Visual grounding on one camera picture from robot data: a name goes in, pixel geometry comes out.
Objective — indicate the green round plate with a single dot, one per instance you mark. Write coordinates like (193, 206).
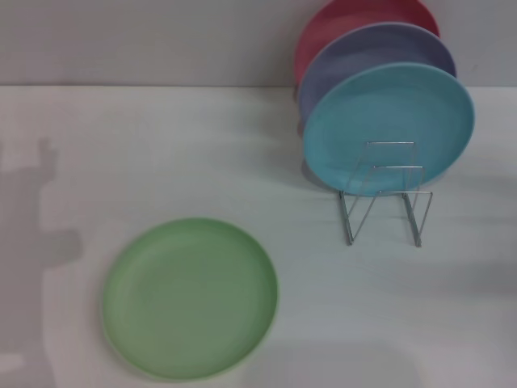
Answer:
(190, 299)

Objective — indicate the light blue round plate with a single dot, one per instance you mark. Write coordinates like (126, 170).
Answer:
(383, 109)

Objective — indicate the purple round plate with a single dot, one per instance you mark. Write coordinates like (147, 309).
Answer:
(343, 60)

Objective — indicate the red round plate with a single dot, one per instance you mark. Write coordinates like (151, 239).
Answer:
(323, 32)

